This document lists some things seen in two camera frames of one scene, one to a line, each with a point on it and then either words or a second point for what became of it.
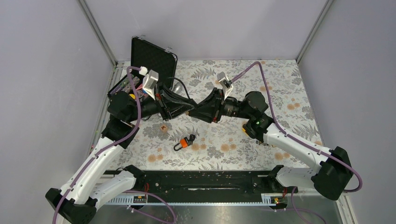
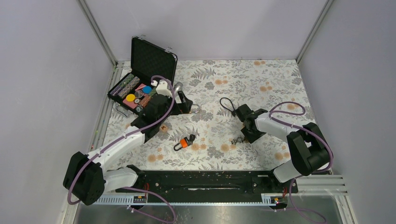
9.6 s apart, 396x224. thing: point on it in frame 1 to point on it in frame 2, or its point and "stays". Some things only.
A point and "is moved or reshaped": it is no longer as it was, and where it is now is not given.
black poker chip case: x=146 y=53 stays
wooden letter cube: x=164 y=128 stays
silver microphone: x=179 y=88 stays
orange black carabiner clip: x=185 y=142 stays
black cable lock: x=185 y=88 is moved or reshaped
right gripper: x=216 y=99 to x=250 y=137
